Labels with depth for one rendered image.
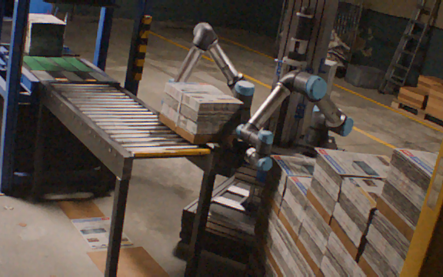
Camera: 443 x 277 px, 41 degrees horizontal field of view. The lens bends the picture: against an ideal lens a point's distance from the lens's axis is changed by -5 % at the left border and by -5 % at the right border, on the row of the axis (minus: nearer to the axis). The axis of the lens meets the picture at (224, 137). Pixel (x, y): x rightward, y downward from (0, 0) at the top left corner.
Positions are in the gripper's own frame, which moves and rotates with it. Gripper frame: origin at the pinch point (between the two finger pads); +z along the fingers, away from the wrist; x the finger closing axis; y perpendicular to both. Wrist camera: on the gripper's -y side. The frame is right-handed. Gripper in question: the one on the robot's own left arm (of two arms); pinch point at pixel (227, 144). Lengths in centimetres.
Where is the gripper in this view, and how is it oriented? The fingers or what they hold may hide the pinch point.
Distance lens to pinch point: 339.1
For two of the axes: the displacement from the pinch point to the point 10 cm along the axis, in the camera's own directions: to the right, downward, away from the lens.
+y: 2.1, -9.4, -2.7
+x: -8.1, -0.1, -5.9
